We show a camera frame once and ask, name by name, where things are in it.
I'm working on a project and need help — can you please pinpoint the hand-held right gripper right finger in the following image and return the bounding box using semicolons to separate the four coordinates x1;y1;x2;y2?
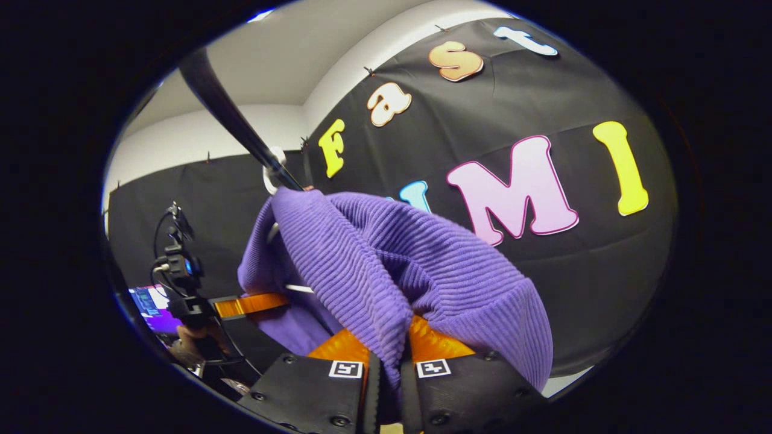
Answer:
401;313;546;434

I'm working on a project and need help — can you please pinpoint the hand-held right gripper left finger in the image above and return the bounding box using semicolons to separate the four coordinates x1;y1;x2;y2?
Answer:
238;329;382;434

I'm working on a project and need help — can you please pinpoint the white clothes hanger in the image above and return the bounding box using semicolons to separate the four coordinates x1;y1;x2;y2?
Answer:
262;146;314;295

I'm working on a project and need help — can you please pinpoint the purple ribbed jacket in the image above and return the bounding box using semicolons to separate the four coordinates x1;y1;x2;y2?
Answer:
237;187;554;423

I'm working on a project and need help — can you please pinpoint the black clothes rack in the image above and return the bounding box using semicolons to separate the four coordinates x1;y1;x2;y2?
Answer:
178;47;305;192

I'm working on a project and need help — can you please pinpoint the computer monitor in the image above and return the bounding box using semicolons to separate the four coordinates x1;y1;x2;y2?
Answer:
128;285;183;335

